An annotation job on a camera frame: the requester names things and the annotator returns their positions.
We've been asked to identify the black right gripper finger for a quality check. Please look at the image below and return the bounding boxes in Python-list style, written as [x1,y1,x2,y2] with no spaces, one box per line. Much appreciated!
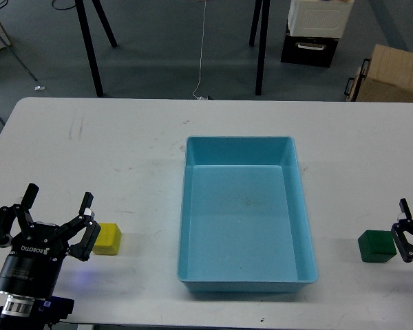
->
[391,198,413,263]

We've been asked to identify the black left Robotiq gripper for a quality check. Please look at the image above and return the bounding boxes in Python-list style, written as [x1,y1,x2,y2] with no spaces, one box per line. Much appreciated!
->
[0,183,101,299]

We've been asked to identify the green wooden block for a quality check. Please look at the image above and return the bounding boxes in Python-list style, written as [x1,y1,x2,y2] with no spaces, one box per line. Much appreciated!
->
[357,230,396,263]

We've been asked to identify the yellow wooden block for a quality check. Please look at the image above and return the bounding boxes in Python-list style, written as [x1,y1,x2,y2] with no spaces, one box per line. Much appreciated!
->
[92,223,122,256]

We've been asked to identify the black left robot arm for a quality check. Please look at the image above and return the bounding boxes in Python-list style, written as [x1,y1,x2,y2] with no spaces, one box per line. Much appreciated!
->
[0,183,100,329]

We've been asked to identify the black storage box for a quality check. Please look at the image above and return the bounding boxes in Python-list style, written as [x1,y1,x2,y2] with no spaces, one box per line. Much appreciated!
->
[281,28,339,67]

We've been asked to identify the light blue plastic bin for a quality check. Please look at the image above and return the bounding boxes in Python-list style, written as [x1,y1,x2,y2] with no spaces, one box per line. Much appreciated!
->
[178,136,318,293]

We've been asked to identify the black trestle legs left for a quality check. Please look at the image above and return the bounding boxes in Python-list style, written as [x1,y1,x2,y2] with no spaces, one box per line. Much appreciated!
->
[74,0,118,98]

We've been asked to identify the black trestle legs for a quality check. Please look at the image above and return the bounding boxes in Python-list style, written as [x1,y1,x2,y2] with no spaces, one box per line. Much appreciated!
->
[248,0,271,96]
[74,0,118,98]

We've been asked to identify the white plastic crate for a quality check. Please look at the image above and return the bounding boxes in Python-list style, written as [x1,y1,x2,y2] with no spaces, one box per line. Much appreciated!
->
[287,1,354,39]

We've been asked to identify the black trestle legs right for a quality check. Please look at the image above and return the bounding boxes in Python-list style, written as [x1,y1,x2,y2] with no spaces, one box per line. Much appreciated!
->
[248,0,271,96]

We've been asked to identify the cardboard box with handles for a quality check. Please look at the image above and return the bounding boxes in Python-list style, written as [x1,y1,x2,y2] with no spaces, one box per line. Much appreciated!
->
[344,45,413,103]

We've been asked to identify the white hanging cable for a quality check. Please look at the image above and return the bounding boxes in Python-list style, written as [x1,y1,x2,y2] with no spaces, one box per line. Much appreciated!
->
[191,0,211,101]

